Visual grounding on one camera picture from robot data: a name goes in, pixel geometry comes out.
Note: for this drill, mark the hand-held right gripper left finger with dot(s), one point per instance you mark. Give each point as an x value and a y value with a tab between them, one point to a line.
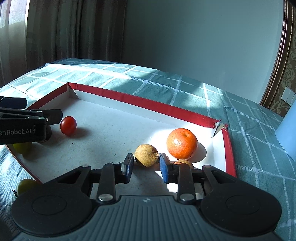
128	168

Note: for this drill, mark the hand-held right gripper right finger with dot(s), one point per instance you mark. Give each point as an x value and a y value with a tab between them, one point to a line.
164	172

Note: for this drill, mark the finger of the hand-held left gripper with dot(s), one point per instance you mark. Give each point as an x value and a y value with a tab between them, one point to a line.
13	102
54	117

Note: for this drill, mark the green tomato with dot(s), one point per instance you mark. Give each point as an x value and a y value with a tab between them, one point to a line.
27	186
22	147

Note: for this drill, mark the red cherry tomato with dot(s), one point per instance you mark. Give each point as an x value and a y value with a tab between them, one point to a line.
68	125

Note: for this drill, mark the tan round longan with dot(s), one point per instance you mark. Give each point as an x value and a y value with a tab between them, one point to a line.
146	155
186	163

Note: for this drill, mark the orange mandarin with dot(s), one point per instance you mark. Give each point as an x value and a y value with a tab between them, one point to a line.
182	143

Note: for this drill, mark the red shallow cardboard box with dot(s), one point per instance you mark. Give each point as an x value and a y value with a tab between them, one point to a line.
111	129

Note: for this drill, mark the brown curtain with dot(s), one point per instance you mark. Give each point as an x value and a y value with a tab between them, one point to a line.
69	30

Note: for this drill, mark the light blue kettle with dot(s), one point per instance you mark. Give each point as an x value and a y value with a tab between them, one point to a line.
288	136

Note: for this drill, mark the dark wooden wall frame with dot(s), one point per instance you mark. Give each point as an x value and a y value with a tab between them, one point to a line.
274	78

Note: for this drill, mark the white wall switch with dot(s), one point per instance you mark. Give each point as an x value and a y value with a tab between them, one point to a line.
289	95

